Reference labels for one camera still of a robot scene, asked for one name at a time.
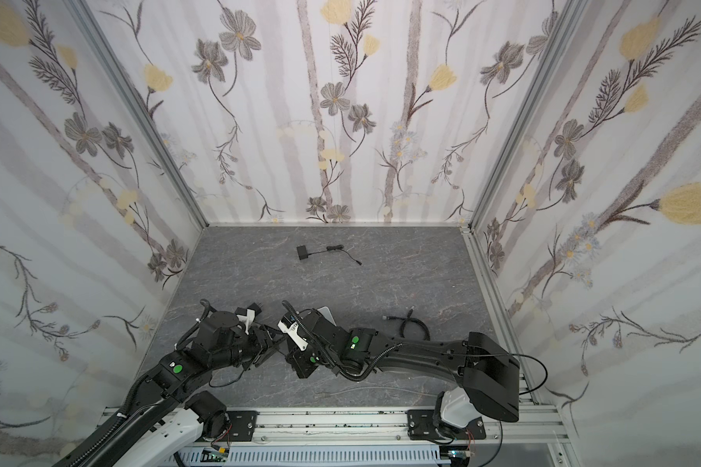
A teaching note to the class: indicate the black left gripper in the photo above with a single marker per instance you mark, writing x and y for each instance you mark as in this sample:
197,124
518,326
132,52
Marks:
260,338

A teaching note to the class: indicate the black power adapter with cable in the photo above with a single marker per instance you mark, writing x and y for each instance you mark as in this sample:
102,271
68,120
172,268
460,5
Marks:
251,308

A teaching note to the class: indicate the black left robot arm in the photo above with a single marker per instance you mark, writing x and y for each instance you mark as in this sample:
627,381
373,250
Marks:
217,340

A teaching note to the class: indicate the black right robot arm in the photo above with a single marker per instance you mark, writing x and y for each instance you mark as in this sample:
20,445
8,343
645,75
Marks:
487,376

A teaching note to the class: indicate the far black power adapter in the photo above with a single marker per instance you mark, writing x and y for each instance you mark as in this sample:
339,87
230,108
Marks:
303,252

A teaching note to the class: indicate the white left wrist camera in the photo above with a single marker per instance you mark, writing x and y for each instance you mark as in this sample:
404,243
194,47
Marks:
246,324

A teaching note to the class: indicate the white network switch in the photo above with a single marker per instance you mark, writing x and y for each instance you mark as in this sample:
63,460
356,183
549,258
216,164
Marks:
327,314

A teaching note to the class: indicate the white slotted cable duct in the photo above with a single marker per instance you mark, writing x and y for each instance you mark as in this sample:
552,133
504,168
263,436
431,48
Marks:
303,456

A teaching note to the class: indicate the aluminium mounting rail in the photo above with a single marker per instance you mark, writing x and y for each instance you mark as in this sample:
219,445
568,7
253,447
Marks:
275,427

